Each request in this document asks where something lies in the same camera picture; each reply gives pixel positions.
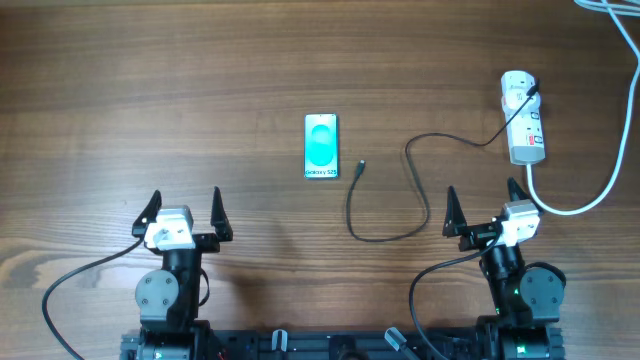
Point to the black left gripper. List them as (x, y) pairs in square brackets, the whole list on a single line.
[(207, 242)]

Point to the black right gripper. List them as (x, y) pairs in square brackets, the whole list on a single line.
[(476, 234)]

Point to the turquoise screen Galaxy smartphone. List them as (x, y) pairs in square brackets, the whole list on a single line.
[(321, 146)]

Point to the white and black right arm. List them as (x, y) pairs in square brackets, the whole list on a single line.
[(526, 297)]

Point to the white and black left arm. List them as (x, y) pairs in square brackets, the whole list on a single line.
[(169, 298)]

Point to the white power strip socket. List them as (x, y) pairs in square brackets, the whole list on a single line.
[(524, 130)]

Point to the white USB charger plug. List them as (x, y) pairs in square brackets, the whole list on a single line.
[(517, 99)]

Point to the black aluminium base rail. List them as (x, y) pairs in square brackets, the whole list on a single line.
[(453, 343)]

